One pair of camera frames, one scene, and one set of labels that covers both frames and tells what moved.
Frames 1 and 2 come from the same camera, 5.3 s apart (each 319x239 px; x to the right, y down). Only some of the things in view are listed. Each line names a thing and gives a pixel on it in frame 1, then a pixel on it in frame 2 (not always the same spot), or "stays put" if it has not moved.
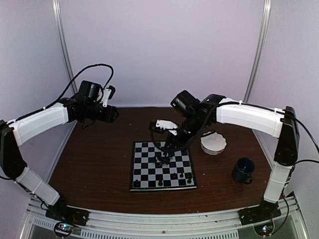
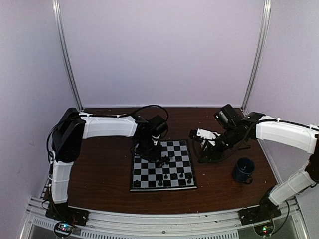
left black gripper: x=109 y=116 to x=154 y=157
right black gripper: x=178 y=144 to x=210 y=151
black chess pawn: x=136 y=183 stays put
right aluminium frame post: x=265 y=26 stays put
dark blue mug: x=244 y=170 stays put
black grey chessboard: x=147 y=175 stays put
